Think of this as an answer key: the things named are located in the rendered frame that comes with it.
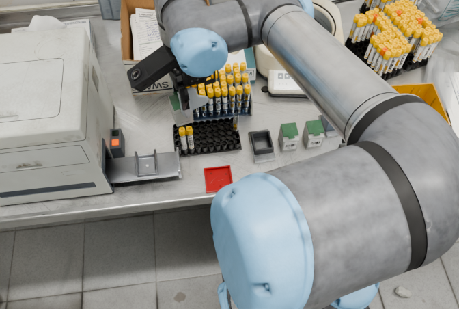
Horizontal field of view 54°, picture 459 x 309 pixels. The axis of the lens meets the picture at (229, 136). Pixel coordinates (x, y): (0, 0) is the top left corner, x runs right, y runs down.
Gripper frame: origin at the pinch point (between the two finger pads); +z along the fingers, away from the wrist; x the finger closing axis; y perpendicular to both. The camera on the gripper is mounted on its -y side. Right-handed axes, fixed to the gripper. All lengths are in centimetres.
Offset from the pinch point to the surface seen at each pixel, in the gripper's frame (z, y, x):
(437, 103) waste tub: 14, 63, -13
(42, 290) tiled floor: 110, -67, 10
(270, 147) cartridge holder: 21.0, 20.4, -6.0
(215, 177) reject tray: 22.2, 4.4, -8.6
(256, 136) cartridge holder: 20.4, 18.1, -2.1
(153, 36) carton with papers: 16.2, 2.0, 37.4
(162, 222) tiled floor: 110, -12, 20
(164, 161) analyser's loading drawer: 18.4, -6.5, -1.9
